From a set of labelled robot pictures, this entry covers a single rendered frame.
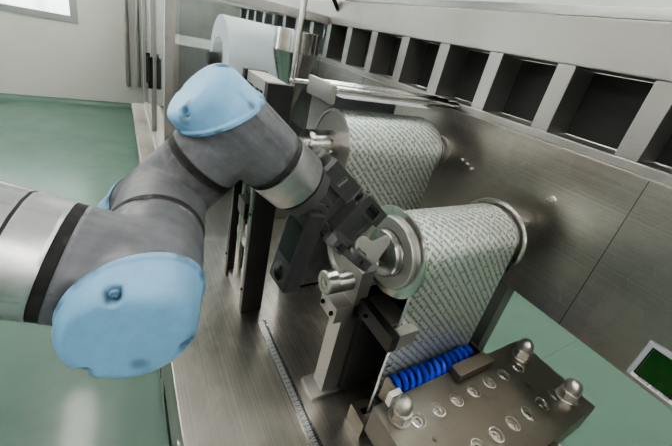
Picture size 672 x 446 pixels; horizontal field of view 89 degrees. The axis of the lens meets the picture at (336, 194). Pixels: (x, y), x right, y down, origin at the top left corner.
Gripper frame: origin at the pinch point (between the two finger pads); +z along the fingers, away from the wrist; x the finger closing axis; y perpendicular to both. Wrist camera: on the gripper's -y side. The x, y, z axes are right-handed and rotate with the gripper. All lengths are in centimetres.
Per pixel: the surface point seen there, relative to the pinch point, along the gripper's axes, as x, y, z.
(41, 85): 550, -154, -21
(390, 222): 0.9, 7.3, -1.7
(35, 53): 550, -125, -47
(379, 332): -5.5, -6.1, 7.4
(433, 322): -6.6, 0.7, 16.3
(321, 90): 26.5, 17.0, -12.2
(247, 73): 41.0, 10.0, -19.2
